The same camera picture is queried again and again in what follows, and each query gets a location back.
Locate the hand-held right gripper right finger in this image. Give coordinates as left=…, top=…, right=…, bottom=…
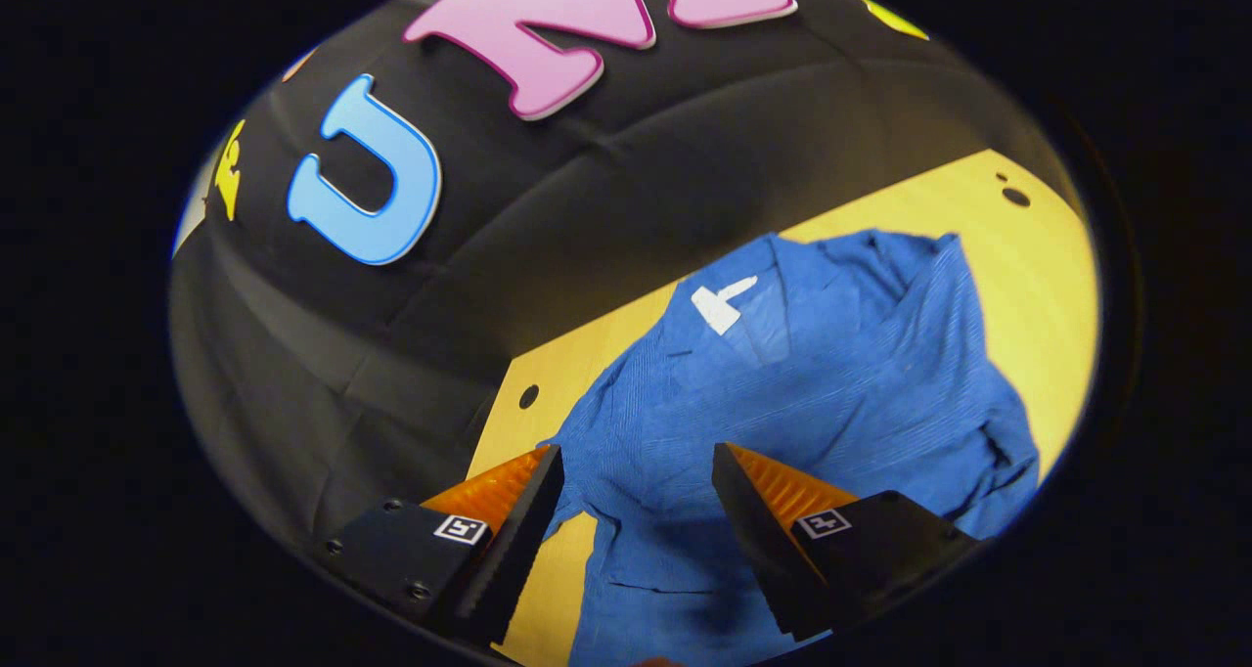
left=711, top=441, right=981, bottom=643

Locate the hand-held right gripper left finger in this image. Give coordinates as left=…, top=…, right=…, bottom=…
left=315, top=443, right=566, bottom=648

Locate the blue button-up shirt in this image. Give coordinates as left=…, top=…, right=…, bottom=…
left=543, top=229, right=1041, bottom=667

